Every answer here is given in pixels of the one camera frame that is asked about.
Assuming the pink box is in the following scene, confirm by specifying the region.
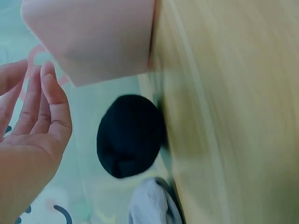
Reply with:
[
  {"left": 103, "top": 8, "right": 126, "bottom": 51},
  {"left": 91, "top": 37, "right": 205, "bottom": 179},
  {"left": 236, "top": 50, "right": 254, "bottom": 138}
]
[{"left": 20, "top": 0, "right": 160, "bottom": 87}]

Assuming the grey white cloth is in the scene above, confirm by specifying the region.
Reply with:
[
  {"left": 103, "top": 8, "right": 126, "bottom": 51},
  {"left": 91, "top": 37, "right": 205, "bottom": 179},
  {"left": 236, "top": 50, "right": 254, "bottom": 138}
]
[{"left": 127, "top": 177, "right": 183, "bottom": 224}]

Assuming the black round object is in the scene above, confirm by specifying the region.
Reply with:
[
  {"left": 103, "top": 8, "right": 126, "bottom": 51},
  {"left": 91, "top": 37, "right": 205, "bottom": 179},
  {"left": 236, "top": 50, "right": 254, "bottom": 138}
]
[{"left": 96, "top": 94, "right": 168, "bottom": 179}]

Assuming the person's left hand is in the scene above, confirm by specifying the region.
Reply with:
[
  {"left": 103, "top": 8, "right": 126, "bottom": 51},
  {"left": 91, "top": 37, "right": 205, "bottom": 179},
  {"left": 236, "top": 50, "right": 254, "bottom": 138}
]
[{"left": 0, "top": 59, "right": 73, "bottom": 224}]

